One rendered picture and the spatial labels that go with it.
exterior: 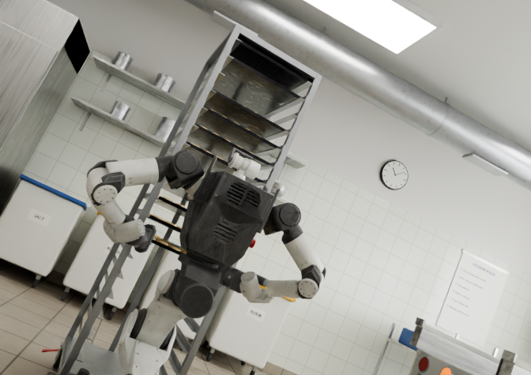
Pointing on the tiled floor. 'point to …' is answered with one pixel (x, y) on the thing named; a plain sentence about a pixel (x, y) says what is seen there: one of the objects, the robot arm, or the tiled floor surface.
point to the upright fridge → (32, 74)
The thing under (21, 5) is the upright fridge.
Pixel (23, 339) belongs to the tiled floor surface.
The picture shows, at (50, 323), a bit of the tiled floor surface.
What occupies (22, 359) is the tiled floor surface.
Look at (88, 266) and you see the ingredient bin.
